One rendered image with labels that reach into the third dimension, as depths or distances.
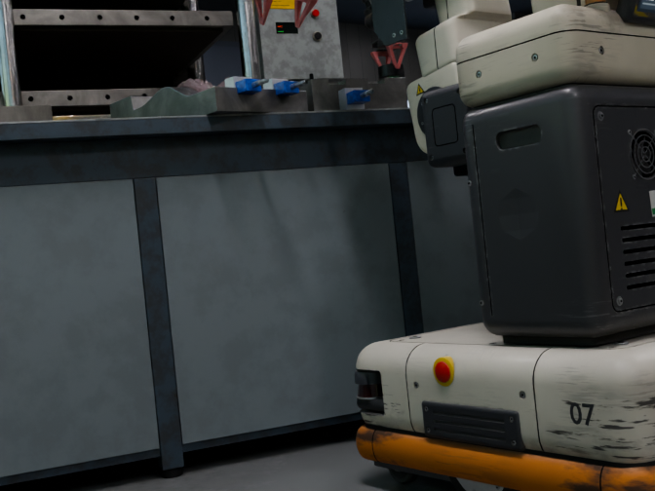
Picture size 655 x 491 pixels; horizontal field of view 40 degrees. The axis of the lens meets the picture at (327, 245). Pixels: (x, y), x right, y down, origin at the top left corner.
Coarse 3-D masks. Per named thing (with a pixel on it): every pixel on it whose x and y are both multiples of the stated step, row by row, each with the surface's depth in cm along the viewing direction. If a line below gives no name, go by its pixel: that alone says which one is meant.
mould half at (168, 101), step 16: (128, 96) 228; (144, 96) 229; (160, 96) 215; (176, 96) 210; (192, 96) 204; (208, 96) 200; (224, 96) 199; (240, 96) 202; (256, 96) 204; (272, 96) 207; (288, 96) 210; (304, 96) 214; (112, 112) 235; (128, 112) 228; (144, 112) 222; (160, 112) 216; (176, 112) 210; (192, 112) 205; (208, 112) 200; (224, 112) 200; (240, 112) 202; (256, 112) 205
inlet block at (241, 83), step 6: (228, 78) 203; (234, 78) 202; (240, 78) 203; (246, 78) 204; (264, 78) 197; (228, 84) 203; (234, 84) 202; (240, 84) 200; (246, 84) 199; (252, 84) 199; (258, 84) 198; (240, 90) 201; (246, 90) 199; (252, 90) 200; (258, 90) 201
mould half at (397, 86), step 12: (312, 84) 219; (324, 84) 220; (348, 84) 222; (360, 84) 224; (372, 84) 225; (384, 84) 226; (396, 84) 227; (312, 96) 219; (324, 96) 220; (336, 96) 221; (372, 96) 225; (384, 96) 226; (396, 96) 227; (312, 108) 219; (324, 108) 219; (336, 108) 221; (372, 108) 225
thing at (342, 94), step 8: (344, 88) 215; (352, 88) 216; (360, 88) 217; (344, 96) 215; (352, 96) 212; (360, 96) 212; (368, 96) 213; (344, 104) 216; (352, 104) 216; (360, 104) 216
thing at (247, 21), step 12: (192, 0) 355; (240, 0) 291; (252, 0) 293; (240, 12) 291; (252, 12) 293; (240, 24) 292; (252, 24) 292; (240, 36) 292; (252, 36) 292; (240, 48) 293; (252, 48) 291; (252, 60) 291; (192, 72) 354; (252, 72) 291
